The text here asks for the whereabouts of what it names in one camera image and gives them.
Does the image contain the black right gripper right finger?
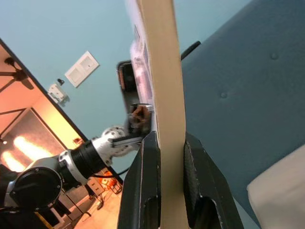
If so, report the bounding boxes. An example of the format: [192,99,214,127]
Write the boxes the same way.
[183,131,245,229]

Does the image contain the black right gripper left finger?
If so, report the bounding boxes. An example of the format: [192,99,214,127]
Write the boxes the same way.
[118,130,163,229]

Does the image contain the white book blue letters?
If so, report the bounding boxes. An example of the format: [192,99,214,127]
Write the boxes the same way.
[125,0,188,229]

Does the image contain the mattress with cream sheet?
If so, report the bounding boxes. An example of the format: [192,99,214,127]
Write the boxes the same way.
[246,143,305,229]

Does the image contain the black remote control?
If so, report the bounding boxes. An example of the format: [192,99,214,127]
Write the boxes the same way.
[180,41,202,60]

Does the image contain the blue upholstered headboard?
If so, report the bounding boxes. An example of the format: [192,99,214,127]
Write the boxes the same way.
[180,0,305,227]

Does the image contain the black ceiling fan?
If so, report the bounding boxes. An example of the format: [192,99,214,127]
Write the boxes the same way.
[0,57,35,94]

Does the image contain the white light switch plate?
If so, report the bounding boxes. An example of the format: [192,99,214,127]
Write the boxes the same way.
[64,50,100,88]

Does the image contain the white wall bracket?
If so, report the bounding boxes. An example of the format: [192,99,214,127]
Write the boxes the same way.
[47,83,70,107]

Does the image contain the black door frame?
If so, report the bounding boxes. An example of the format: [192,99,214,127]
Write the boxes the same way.
[0,37,91,143]

